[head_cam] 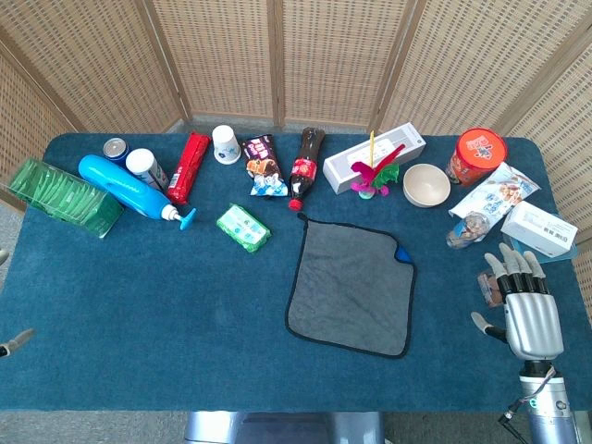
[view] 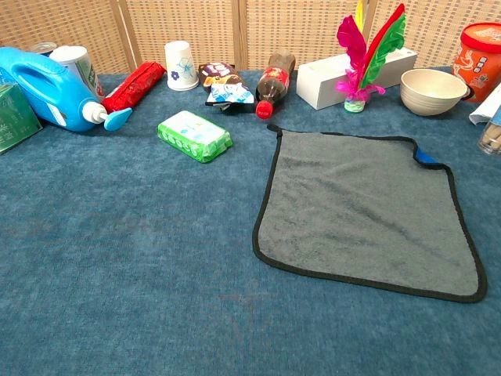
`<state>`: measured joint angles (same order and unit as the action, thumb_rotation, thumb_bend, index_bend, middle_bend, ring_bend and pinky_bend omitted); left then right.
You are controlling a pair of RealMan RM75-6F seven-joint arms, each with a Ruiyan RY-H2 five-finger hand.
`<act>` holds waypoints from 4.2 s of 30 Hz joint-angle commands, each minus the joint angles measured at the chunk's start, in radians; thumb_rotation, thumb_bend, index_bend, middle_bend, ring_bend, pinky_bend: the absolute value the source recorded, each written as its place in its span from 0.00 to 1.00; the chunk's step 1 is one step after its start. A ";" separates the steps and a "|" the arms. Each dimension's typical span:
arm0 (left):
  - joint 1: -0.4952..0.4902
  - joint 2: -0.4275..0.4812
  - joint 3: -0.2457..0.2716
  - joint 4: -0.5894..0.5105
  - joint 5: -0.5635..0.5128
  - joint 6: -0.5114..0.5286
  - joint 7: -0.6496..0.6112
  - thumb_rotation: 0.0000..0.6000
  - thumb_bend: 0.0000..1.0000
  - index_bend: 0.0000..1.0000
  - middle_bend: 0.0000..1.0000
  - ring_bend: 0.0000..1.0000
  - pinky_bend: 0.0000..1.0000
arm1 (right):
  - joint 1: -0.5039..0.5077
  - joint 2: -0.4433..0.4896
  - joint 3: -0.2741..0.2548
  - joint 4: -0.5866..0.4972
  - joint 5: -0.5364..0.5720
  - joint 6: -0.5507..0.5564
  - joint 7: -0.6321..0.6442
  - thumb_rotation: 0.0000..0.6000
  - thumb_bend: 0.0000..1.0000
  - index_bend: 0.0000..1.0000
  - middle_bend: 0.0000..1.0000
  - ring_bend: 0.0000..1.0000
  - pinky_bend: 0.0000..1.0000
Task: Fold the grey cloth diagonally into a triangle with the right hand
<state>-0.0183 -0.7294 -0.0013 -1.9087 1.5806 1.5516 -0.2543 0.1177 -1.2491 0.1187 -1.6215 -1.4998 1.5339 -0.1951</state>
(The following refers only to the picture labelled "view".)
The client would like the rattan folding screen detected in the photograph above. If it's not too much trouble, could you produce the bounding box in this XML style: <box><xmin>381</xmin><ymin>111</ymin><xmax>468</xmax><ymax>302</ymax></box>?
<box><xmin>0</xmin><ymin>0</ymin><xmax>501</xmax><ymax>75</ymax></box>

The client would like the white and green canister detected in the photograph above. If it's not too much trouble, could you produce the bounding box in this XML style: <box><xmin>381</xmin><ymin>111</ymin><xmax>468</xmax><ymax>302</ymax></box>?
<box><xmin>49</xmin><ymin>45</ymin><xmax>106</xmax><ymax>102</ymax></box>

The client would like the blue soda can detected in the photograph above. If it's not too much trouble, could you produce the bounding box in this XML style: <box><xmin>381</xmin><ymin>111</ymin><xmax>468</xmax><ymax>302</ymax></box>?
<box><xmin>29</xmin><ymin>41</ymin><xmax>59</xmax><ymax>58</ymax></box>

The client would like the clear box of green packets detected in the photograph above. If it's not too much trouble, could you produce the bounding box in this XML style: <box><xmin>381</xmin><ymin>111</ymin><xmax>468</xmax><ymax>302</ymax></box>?
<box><xmin>0</xmin><ymin>82</ymin><xmax>43</xmax><ymax>156</ymax></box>

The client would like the cola bottle with red cap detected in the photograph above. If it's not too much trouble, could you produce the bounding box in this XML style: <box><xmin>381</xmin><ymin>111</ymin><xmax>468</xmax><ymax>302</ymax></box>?
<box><xmin>254</xmin><ymin>49</ymin><xmax>297</xmax><ymax>120</ymax></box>

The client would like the colourful feather shuttlecock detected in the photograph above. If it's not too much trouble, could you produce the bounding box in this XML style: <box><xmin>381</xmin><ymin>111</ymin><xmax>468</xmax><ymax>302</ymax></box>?
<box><xmin>335</xmin><ymin>0</ymin><xmax>407</xmax><ymax>114</ymax></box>

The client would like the clear jar of nuts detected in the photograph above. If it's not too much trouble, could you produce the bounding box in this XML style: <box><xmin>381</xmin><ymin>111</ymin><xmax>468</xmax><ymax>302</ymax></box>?
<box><xmin>476</xmin><ymin>121</ymin><xmax>501</xmax><ymax>156</ymax></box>

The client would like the white and blue snack bag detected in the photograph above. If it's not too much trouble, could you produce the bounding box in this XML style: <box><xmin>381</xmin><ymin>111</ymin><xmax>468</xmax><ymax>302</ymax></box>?
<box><xmin>468</xmin><ymin>93</ymin><xmax>501</xmax><ymax>126</ymax></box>

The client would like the red biscuit package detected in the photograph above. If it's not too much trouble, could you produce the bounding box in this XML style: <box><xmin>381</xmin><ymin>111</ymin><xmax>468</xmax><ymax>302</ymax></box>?
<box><xmin>100</xmin><ymin>61</ymin><xmax>168</xmax><ymax>114</ymax></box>

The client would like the blue tablecloth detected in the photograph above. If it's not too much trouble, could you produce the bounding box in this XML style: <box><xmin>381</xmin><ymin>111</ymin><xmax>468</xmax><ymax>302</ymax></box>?
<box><xmin>0</xmin><ymin>66</ymin><xmax>501</xmax><ymax>376</ymax></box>

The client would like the green wet wipes pack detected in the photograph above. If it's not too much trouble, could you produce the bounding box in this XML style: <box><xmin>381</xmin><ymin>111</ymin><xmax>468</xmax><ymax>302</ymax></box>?
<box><xmin>157</xmin><ymin>110</ymin><xmax>234</xmax><ymax>164</ymax></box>

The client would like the blue detergent pump bottle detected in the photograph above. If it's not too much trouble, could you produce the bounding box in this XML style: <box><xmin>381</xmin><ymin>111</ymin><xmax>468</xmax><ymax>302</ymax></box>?
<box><xmin>0</xmin><ymin>46</ymin><xmax>134</xmax><ymax>133</ymax></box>

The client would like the white floral paper cup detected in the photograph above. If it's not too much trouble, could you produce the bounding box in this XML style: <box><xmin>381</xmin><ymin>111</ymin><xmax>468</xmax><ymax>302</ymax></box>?
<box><xmin>164</xmin><ymin>40</ymin><xmax>200</xmax><ymax>92</ymax></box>

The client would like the beige bowl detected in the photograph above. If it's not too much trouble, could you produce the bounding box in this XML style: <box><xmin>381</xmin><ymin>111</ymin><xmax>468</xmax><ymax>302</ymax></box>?
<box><xmin>399</xmin><ymin>68</ymin><xmax>470</xmax><ymax>117</ymax></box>

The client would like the long white cardboard box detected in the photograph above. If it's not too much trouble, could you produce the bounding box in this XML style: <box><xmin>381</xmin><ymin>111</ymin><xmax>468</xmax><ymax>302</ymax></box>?
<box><xmin>296</xmin><ymin>49</ymin><xmax>419</xmax><ymax>110</ymax></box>

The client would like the grey and blue cloth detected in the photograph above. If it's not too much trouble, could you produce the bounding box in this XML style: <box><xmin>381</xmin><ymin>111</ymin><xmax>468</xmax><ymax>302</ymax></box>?
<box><xmin>252</xmin><ymin>124</ymin><xmax>488</xmax><ymax>305</ymax></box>

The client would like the orange round tub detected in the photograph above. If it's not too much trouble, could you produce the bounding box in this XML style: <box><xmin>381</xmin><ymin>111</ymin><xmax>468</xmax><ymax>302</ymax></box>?
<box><xmin>452</xmin><ymin>22</ymin><xmax>501</xmax><ymax>103</ymax></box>

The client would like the dark purple snack bag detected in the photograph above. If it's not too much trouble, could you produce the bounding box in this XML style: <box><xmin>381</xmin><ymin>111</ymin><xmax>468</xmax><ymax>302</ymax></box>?
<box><xmin>197</xmin><ymin>62</ymin><xmax>255</xmax><ymax>114</ymax></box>

